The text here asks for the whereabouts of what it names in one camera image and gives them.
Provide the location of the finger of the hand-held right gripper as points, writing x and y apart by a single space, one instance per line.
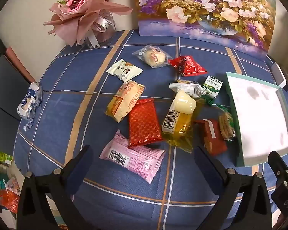
279 165

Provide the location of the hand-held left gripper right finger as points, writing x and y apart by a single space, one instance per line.
206 165

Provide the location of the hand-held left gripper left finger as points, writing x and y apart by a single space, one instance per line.
82 166

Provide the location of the dark red white-striped packet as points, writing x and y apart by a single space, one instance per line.
212 137

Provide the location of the yellow transparent snack packet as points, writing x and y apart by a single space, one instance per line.
180 129

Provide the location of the green round cookie packet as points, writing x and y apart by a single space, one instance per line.
226 124

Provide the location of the green-rimmed white box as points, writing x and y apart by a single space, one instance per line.
259 122

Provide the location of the pink snack packet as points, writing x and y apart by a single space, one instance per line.
134 159

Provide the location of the pale yellow jelly cup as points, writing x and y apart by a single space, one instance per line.
183 103

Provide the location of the red patterned snack packet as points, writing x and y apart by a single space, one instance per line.
144 124

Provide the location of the green white biscuit packet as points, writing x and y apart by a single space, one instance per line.
212 89

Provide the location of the yellow orange snack packet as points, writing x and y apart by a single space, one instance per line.
124 100

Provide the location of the cream white snack packet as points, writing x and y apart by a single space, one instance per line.
124 70

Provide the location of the blue plaid tablecloth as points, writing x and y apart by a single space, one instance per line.
91 100

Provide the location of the colourful plastic bags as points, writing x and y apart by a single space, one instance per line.
4 186

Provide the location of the blue white tissue packet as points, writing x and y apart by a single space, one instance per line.
30 100

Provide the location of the white power adapter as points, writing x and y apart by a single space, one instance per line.
278 74

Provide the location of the red triangular snack packet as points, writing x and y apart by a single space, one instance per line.
189 66

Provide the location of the dark cabinet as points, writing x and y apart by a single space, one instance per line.
2 93

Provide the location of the clear-wrapped round pastry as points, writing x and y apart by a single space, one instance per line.
152 57

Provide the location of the reddish brown board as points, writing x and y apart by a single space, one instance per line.
19 63

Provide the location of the pink flower bouquet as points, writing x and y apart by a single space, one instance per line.
79 9

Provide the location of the floral painting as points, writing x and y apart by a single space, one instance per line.
206 7

